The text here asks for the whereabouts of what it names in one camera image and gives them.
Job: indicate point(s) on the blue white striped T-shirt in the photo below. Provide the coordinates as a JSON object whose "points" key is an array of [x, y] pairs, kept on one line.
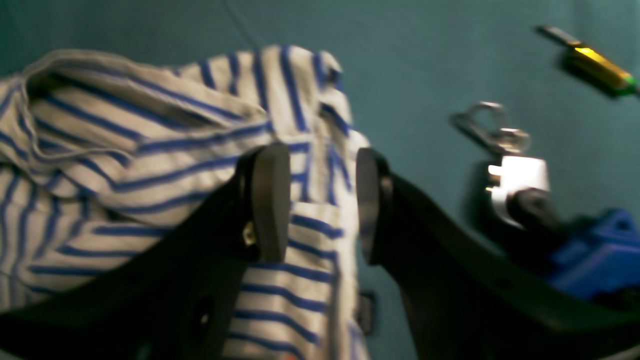
{"points": [[102, 156]]}

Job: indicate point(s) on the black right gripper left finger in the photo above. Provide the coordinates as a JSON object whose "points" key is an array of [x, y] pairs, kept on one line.
{"points": [[176, 300]]}

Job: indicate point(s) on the blue block with black knob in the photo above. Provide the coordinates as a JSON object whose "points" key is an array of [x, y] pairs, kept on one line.
{"points": [[602, 258]]}

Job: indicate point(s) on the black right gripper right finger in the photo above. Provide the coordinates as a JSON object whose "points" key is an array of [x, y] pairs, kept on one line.
{"points": [[462, 302]]}

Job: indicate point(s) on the hex key with brass sleeve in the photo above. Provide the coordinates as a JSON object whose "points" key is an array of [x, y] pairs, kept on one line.
{"points": [[587, 63]]}

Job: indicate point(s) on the silver carabiner keychain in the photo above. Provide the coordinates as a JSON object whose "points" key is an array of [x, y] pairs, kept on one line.
{"points": [[516, 175]]}

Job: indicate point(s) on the teal table cloth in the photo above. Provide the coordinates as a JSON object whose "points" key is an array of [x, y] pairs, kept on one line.
{"points": [[410, 65]]}

